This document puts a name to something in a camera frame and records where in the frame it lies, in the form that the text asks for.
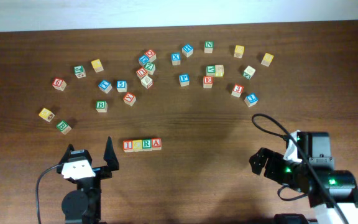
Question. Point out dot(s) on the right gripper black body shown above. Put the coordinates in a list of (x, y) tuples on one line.
[(284, 171)]

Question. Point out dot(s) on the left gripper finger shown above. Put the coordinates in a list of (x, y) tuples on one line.
[(66, 155), (110, 156)]

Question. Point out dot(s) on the red I block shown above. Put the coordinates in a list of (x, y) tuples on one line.
[(127, 146)]

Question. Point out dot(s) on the yellow C block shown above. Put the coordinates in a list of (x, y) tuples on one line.
[(137, 145)]

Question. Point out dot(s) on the green R block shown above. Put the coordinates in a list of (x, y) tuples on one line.
[(146, 144)]

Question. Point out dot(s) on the red A block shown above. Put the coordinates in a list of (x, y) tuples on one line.
[(156, 144)]

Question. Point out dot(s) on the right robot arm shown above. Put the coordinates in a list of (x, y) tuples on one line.
[(342, 186)]

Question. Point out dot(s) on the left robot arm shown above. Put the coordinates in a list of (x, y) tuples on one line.
[(83, 205)]

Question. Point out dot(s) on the green B block lower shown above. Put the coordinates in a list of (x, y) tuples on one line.
[(63, 127)]

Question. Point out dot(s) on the green b block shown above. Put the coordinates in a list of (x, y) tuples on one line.
[(63, 127), (101, 106)]

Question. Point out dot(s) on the yellow block far left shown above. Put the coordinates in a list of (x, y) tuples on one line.
[(46, 114)]

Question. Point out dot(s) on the green B block upper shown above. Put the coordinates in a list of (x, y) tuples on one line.
[(101, 106)]

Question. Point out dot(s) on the red Y block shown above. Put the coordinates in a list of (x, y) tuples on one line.
[(129, 99)]

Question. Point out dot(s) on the blue T block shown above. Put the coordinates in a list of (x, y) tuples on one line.
[(105, 86)]

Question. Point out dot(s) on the blue 5 block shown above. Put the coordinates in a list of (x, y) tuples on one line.
[(121, 86)]

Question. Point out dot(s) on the red 6 block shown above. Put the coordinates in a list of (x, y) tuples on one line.
[(59, 84)]

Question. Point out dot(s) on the blue L block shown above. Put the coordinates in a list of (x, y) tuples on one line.
[(251, 100)]

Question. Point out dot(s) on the plain wood red-edged block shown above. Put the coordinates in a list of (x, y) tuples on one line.
[(147, 82)]

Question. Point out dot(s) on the green J block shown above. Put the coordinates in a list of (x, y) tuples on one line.
[(79, 71)]

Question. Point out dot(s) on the red U block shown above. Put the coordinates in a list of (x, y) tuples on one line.
[(141, 73)]

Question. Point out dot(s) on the yellow block upper left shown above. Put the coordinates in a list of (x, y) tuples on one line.
[(97, 65)]

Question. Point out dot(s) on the red 3 block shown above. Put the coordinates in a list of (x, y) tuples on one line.
[(237, 90)]

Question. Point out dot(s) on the green Z block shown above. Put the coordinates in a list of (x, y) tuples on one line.
[(150, 68)]

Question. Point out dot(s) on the plain wood O block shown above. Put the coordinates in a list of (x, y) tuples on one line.
[(248, 72)]

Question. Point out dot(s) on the yellow block upper right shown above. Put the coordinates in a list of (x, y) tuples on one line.
[(267, 59)]

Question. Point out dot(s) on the blue D block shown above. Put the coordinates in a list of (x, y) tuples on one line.
[(143, 60)]

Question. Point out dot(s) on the blue P block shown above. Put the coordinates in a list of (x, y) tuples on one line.
[(184, 79)]

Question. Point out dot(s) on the red Q block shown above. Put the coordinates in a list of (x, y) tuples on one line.
[(151, 55)]

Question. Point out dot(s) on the blue X block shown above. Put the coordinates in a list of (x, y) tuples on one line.
[(176, 58)]

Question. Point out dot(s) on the yellow 8 block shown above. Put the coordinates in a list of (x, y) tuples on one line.
[(219, 70)]

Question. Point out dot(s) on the yellow block upper middle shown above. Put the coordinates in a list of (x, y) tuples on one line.
[(239, 51)]

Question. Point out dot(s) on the red E block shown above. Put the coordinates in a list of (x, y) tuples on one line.
[(207, 82)]

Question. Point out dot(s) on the green V block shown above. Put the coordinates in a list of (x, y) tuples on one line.
[(211, 70)]

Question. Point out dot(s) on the blue H block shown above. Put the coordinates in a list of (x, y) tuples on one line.
[(187, 50)]

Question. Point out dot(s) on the green N block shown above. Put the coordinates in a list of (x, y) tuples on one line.
[(208, 47)]

